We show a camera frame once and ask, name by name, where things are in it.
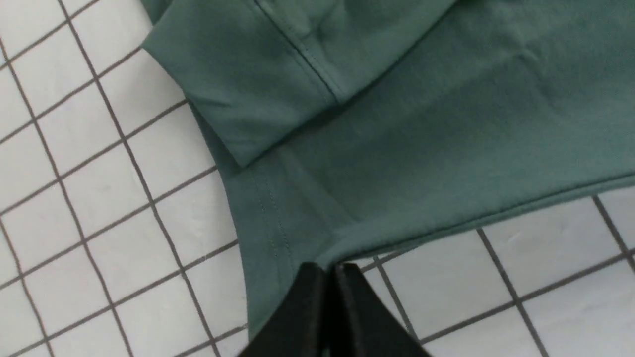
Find green long-sleeve top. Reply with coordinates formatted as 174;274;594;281
141;0;635;337

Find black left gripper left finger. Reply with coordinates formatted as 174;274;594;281
240;263;327;357

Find white grid tablecloth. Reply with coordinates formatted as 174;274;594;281
0;0;634;357

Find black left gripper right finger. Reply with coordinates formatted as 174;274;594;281
330;263;430;357

